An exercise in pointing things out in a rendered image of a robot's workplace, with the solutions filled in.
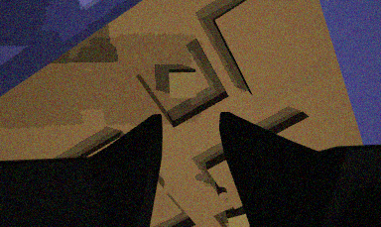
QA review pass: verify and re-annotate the olive-yellow block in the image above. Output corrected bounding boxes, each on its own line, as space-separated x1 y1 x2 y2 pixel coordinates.
169 69 196 98
225 206 250 227

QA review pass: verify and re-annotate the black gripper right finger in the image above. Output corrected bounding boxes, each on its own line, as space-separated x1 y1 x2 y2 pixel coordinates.
219 112 381 227

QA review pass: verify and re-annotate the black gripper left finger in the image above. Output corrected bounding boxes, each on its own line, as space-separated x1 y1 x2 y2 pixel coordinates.
0 114 163 227

